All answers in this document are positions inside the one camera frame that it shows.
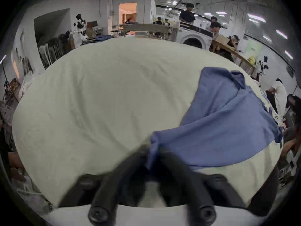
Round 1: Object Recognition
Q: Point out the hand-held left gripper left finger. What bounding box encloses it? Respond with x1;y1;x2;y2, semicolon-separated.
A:
59;145;151;226

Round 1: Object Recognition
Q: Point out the pile of blue garments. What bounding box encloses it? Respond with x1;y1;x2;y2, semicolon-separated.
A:
82;34;114;45

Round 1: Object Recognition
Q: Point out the wooden table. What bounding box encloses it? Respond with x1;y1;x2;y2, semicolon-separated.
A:
122;23;170;40
212;35;257;77

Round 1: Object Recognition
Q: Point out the blue shirt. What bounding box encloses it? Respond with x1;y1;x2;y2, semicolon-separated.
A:
145;66;283;174

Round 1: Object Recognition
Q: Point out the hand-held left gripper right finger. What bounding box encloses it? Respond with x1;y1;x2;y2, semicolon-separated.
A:
157;149;246;226

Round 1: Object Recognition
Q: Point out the black and white robot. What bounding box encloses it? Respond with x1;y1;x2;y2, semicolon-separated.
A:
256;56;269;76
72;14;88;42

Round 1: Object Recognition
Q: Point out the bed with beige sheet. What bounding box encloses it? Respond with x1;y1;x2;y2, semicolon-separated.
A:
12;36;284;212

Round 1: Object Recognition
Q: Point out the white washing machine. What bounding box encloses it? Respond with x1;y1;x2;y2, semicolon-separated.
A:
176;27;215;52

